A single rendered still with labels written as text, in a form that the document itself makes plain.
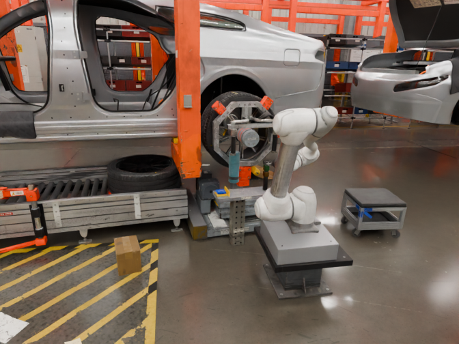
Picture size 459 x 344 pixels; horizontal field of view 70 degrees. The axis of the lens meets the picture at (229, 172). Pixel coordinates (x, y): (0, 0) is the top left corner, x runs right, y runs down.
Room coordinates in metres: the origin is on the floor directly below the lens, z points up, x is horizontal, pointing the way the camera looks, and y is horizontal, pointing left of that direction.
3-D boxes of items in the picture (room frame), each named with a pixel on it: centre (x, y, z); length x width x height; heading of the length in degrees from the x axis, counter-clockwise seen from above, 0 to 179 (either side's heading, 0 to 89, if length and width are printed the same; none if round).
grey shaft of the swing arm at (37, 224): (2.20, 1.44, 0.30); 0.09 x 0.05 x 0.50; 107
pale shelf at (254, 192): (2.38, -0.10, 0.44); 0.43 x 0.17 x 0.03; 107
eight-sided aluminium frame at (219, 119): (2.68, -0.12, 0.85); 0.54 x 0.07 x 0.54; 107
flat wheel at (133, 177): (2.89, 0.80, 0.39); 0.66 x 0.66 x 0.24
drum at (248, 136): (2.61, -0.14, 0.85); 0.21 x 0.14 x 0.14; 17
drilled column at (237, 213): (2.38, -0.07, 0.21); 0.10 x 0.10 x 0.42; 17
